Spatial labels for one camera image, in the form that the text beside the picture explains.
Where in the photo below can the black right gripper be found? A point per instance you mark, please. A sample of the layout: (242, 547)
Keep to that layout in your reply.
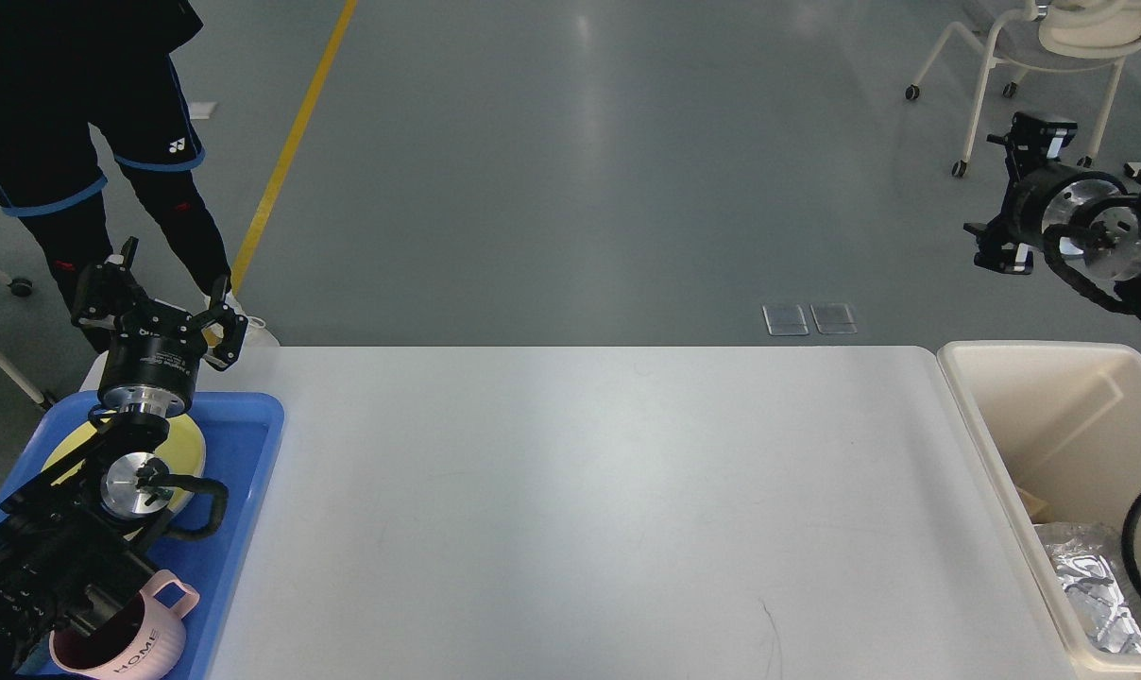
(1006, 243)

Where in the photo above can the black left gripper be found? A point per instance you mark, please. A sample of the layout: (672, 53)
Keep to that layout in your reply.
(148, 371)

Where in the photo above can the yellow plastic plate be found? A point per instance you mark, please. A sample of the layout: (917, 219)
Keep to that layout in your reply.
(183, 444)

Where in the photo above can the brown paper sheet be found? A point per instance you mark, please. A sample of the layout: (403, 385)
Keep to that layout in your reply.
(1039, 511)

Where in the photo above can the pink HOME mug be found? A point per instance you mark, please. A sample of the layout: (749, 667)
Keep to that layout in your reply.
(145, 640)

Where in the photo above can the silver foil bag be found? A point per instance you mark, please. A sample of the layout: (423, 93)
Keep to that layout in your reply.
(1084, 558)

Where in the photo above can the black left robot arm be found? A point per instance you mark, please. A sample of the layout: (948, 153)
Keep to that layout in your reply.
(74, 539)

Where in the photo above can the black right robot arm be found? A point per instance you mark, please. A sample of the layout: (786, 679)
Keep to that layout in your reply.
(1096, 251)

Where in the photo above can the blue plastic tray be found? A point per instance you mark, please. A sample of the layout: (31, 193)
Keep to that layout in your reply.
(242, 433)

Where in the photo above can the white office chair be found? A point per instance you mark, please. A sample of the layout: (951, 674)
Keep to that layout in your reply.
(1060, 37)

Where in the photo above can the white floor marker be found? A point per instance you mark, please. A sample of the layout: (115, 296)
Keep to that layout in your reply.
(200, 111)

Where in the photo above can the clear floor plate right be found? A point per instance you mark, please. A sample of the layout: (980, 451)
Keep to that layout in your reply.
(834, 319)

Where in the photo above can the clear floor plate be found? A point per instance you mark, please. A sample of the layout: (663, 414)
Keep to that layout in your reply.
(834, 319)
(785, 320)

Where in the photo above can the beige plastic bin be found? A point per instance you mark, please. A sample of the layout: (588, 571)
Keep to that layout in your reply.
(1059, 422)

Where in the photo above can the clear floor plate left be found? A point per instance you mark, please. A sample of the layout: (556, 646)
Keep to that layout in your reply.
(785, 320)

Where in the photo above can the person in black jacket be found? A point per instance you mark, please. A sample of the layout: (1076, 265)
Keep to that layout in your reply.
(70, 69)

